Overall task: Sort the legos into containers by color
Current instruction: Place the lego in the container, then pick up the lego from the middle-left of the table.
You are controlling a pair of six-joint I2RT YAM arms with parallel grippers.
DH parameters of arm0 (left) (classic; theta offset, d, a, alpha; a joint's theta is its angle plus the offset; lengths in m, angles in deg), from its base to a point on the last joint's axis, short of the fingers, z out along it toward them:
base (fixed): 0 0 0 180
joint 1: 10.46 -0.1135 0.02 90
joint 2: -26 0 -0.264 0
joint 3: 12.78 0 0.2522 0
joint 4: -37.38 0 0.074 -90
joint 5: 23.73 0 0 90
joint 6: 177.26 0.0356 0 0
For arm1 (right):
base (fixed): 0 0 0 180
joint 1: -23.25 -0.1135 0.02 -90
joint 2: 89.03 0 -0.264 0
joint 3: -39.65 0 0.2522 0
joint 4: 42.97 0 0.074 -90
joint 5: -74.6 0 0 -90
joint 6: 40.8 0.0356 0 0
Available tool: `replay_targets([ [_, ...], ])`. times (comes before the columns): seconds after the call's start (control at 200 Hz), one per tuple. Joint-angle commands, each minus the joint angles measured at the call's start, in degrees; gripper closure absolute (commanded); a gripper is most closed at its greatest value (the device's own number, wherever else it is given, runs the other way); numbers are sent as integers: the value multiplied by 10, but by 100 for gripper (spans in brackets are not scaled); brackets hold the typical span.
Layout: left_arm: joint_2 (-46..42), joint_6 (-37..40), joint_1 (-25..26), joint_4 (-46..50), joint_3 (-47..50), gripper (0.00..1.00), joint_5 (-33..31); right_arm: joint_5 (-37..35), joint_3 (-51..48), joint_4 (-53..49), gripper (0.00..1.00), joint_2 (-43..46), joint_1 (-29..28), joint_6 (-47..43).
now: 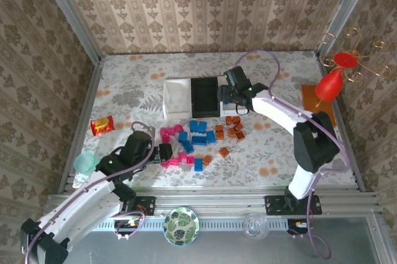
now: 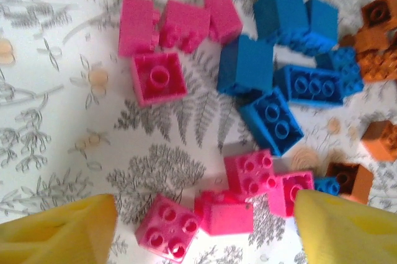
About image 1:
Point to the pink lego brick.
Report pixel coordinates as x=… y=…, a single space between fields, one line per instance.
x=175 y=162
x=190 y=160
x=171 y=129
x=183 y=155
x=166 y=139
x=179 y=128
x=166 y=165
x=164 y=131

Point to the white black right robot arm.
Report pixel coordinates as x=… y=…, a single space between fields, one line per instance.
x=279 y=112

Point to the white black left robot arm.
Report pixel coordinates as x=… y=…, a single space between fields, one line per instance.
x=77 y=214

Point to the black plastic container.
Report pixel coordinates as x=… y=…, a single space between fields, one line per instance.
x=204 y=96

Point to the red yellow snack packet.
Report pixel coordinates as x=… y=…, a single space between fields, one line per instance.
x=102 y=125

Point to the teal plastic cup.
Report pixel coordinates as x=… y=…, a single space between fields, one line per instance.
x=85 y=163

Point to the black connector box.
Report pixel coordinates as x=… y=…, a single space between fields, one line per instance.
x=294 y=227
x=124 y=224

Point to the green leaf pattern bowl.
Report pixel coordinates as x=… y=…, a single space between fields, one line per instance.
x=181 y=227

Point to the orange flat board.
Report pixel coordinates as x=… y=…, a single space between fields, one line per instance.
x=321 y=115

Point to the floral tablecloth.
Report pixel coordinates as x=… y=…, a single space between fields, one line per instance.
x=139 y=68

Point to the red plastic goblet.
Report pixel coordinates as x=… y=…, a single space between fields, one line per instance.
x=328 y=85

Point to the grey metal shelf plate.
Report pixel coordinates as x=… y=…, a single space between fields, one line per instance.
x=217 y=251

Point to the clear glass bowl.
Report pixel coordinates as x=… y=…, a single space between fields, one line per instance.
x=256 y=226

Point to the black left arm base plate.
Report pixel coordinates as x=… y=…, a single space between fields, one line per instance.
x=147 y=205

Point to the aluminium frame rail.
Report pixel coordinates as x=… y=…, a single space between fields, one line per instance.
x=341 y=127
x=82 y=121
x=217 y=199

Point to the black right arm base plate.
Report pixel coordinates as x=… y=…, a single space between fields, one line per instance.
x=274 y=205

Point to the aluminium frame post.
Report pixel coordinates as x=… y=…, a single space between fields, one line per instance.
x=342 y=13
x=69 y=13

